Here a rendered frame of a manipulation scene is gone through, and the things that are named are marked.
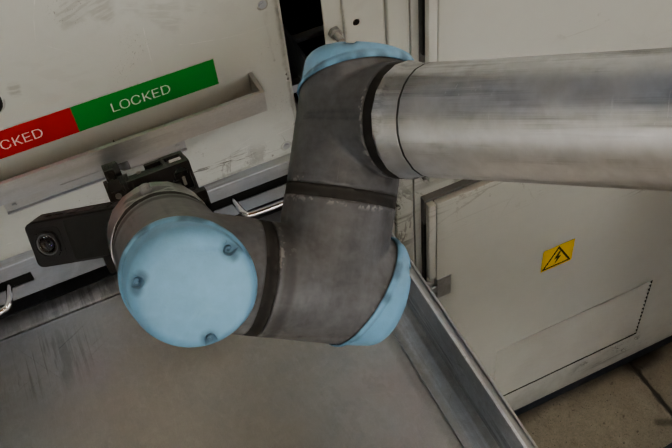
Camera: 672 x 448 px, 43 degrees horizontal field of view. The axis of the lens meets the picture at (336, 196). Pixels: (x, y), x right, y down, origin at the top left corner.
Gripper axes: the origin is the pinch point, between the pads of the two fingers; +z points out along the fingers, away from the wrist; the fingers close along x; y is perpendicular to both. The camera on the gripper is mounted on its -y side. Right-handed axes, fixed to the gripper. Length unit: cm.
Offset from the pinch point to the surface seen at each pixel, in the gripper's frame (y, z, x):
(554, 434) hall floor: 65, 45, -91
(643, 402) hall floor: 85, 43, -93
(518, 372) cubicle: 58, 40, -70
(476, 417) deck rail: 25.6, -20.6, -31.3
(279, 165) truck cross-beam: 19.7, 8.3, -6.3
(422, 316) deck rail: 26.0, -11.0, -23.2
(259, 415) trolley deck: 5.3, -10.8, -26.3
